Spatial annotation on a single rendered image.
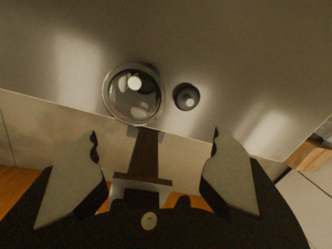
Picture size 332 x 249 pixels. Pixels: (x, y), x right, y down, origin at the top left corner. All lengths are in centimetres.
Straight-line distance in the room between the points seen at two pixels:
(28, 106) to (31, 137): 42
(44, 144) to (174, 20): 208
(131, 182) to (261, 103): 68
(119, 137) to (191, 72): 142
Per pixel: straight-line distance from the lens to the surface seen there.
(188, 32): 45
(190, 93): 43
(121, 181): 73
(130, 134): 164
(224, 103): 52
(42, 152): 235
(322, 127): 238
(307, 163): 256
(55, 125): 198
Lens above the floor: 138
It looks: 62 degrees down
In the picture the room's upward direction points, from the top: 172 degrees clockwise
